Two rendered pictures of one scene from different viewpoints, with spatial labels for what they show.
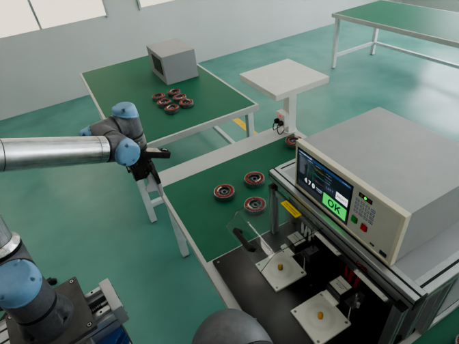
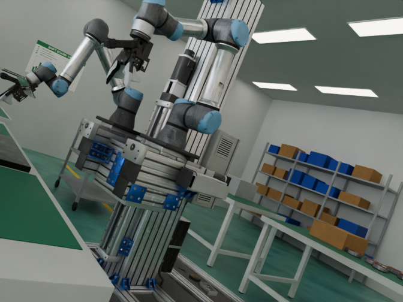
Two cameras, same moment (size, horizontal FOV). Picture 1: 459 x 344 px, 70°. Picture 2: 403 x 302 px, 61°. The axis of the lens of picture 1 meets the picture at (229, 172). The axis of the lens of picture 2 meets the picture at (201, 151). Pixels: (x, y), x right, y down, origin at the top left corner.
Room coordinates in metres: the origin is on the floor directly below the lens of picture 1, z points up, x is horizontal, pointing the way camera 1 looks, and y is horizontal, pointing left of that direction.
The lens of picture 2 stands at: (2.22, 0.40, 1.03)
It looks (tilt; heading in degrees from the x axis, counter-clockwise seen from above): 1 degrees up; 168
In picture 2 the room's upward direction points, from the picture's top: 22 degrees clockwise
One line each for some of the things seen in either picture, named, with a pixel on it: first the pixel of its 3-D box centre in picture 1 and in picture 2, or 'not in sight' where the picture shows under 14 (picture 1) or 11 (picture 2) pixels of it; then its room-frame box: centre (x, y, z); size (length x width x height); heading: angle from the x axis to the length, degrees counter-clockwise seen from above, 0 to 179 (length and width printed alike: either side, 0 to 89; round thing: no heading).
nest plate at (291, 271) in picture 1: (280, 269); not in sight; (0.80, -0.16, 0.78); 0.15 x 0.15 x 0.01; 24
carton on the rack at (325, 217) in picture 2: not in sight; (331, 219); (-3.78, 4.66, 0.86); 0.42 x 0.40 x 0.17; 24
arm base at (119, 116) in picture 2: not in sight; (124, 117); (0.13, 0.34, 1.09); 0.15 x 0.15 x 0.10
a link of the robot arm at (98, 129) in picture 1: (102, 136); (165, 25); (0.89, 0.37, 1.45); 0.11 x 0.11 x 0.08; 40
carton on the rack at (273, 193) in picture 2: not in sight; (280, 196); (-5.02, 4.10, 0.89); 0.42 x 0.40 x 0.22; 26
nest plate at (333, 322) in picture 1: (320, 317); not in sight; (0.58, -0.26, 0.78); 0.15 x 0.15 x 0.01; 24
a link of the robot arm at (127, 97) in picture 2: not in sight; (131, 99); (0.12, 0.34, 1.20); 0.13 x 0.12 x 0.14; 19
